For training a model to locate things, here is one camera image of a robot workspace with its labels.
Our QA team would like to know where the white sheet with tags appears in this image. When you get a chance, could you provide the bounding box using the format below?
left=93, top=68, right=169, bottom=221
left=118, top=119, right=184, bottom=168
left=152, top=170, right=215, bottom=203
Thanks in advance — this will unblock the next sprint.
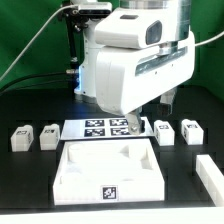
left=60, top=116, right=155, bottom=141

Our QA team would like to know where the white obstacle bar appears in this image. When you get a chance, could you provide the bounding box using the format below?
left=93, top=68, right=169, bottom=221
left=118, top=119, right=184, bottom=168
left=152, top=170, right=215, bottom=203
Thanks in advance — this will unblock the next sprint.
left=196, top=154, right=224, bottom=207

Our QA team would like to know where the black cable on table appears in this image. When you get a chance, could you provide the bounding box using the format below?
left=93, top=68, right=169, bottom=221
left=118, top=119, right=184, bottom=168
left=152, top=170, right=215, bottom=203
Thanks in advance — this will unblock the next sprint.
left=0, top=71, right=75, bottom=94

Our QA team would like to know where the grey camera cable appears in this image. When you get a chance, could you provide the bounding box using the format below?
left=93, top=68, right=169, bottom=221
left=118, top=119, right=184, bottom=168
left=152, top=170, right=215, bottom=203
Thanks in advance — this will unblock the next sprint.
left=0, top=4, right=80, bottom=83

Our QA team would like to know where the grey camera on mount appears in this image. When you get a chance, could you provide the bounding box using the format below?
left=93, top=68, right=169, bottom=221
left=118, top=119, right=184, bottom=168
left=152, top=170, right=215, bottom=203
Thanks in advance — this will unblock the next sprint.
left=78, top=2, right=112, bottom=15

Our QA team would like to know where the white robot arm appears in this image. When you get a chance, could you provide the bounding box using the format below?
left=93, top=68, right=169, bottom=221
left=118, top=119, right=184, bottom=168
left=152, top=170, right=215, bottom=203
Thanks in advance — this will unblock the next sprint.
left=94, top=0, right=195, bottom=135

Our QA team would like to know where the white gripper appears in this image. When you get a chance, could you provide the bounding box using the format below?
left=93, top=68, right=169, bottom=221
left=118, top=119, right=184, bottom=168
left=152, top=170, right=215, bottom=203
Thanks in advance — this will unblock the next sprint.
left=96, top=32, right=196, bottom=136

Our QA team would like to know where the white square tabletop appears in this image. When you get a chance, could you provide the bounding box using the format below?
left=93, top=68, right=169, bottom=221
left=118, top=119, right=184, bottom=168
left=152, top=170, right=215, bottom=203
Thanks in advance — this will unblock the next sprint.
left=53, top=139, right=165, bottom=205

